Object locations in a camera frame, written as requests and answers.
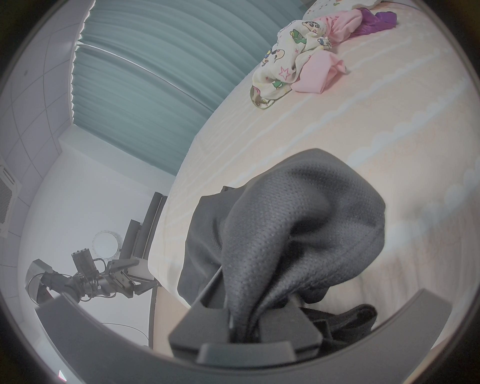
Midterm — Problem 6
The purple garment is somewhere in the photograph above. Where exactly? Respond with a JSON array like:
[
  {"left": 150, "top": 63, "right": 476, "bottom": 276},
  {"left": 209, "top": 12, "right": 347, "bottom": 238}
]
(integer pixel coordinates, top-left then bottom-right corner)
[{"left": 350, "top": 8, "right": 397, "bottom": 38}]

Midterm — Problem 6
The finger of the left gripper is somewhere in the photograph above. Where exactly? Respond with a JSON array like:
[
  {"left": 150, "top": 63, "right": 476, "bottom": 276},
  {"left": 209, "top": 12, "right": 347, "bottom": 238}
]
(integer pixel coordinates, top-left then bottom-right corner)
[{"left": 131, "top": 281, "right": 163, "bottom": 296}]

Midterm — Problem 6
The black T-shirt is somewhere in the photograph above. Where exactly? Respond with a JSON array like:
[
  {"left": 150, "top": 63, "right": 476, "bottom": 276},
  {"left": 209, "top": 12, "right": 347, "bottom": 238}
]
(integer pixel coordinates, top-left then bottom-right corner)
[{"left": 177, "top": 148, "right": 387, "bottom": 354}]

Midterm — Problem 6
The white ceiling air vent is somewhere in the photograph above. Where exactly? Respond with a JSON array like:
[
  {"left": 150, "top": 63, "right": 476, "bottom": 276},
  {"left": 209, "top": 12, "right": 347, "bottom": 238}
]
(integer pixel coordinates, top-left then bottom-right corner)
[{"left": 0, "top": 165, "right": 22, "bottom": 230}]

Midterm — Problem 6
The pink garment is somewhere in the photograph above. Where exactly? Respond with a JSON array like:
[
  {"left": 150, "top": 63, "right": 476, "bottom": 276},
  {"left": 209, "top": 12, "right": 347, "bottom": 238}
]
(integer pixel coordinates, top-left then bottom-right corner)
[{"left": 292, "top": 9, "right": 364, "bottom": 94}]

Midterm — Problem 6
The bed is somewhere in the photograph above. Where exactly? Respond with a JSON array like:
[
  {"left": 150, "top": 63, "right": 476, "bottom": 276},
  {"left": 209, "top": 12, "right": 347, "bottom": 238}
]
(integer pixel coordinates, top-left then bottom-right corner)
[{"left": 148, "top": 0, "right": 480, "bottom": 353}]

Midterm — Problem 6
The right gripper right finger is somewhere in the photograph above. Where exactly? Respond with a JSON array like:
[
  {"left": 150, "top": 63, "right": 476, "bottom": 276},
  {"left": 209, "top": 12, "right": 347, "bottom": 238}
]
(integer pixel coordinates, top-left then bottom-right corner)
[{"left": 262, "top": 298, "right": 323, "bottom": 352}]

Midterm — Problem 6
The thin black cable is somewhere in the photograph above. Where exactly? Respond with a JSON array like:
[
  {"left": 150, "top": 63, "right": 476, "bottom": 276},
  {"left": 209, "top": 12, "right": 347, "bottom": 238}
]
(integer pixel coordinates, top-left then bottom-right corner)
[{"left": 101, "top": 322, "right": 151, "bottom": 347}]

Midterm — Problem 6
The white printed pyjama top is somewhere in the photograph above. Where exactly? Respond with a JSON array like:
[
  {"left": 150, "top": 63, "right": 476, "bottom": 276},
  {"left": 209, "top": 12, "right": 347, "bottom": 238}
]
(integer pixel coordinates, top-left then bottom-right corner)
[{"left": 250, "top": 19, "right": 333, "bottom": 110}]

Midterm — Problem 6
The blue-green curtain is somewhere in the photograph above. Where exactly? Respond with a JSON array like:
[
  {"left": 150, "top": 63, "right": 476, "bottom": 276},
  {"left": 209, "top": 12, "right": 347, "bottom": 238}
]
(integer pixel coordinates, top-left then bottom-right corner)
[
  {"left": 71, "top": 45, "right": 215, "bottom": 177},
  {"left": 80, "top": 0, "right": 312, "bottom": 113}
]

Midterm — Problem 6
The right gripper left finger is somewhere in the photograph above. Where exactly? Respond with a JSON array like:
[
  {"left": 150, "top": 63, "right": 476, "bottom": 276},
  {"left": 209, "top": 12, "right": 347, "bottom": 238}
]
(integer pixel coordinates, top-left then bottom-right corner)
[{"left": 169, "top": 266, "right": 230, "bottom": 352}]

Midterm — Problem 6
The white printed pillow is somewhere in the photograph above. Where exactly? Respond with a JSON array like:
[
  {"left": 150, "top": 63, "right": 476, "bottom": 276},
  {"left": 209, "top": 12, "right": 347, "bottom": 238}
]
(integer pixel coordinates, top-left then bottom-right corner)
[{"left": 303, "top": 0, "right": 383, "bottom": 19}]

